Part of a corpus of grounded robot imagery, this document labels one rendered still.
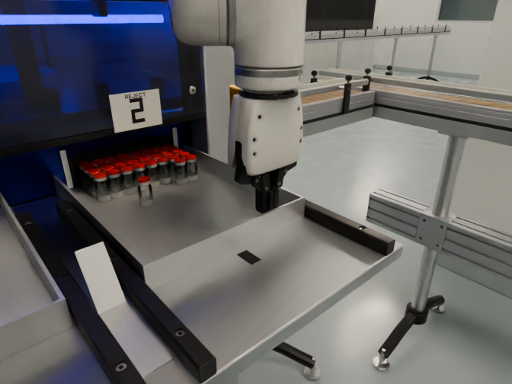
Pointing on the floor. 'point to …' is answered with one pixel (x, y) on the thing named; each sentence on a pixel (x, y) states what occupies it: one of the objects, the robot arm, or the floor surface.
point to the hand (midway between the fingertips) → (267, 200)
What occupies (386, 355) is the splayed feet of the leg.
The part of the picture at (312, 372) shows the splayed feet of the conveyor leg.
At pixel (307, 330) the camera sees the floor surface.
